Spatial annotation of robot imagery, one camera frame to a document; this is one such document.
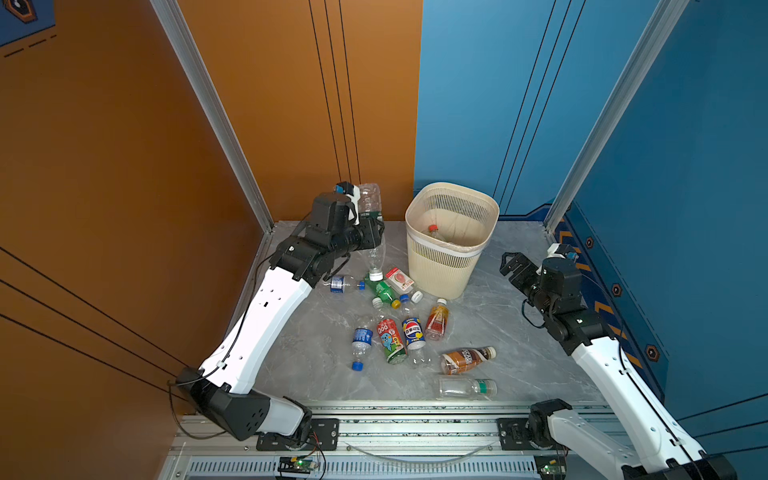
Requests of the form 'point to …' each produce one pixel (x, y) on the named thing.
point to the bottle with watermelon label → (403, 284)
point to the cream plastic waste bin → (447, 227)
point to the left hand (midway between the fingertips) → (378, 223)
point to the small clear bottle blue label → (342, 284)
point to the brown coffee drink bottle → (455, 362)
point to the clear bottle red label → (433, 230)
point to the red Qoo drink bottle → (390, 333)
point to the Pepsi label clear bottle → (414, 334)
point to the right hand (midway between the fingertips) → (509, 262)
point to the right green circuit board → (551, 466)
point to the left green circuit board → (296, 465)
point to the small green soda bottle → (382, 290)
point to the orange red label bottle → (437, 320)
